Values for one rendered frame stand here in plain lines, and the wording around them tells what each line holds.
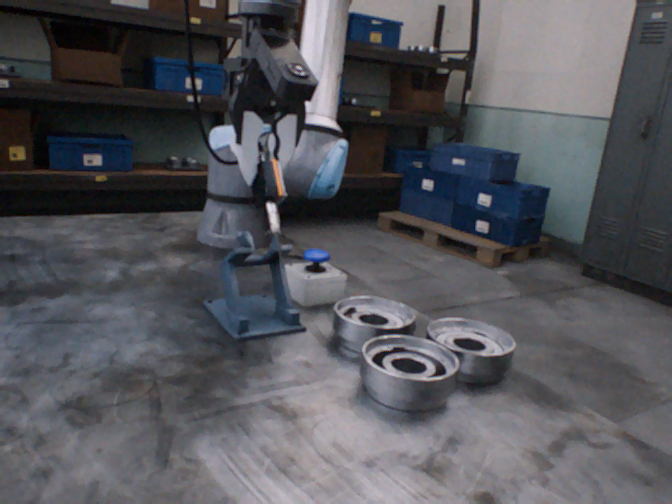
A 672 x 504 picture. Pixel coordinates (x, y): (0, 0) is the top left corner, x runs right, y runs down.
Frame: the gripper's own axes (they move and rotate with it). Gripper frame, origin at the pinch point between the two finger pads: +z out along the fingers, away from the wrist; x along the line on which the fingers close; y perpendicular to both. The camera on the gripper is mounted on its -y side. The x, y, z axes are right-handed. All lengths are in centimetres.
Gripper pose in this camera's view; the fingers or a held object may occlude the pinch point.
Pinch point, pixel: (265, 176)
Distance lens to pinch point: 71.8
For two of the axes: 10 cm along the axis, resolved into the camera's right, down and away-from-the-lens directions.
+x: -8.6, 0.6, -5.1
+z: -1.0, 9.6, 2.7
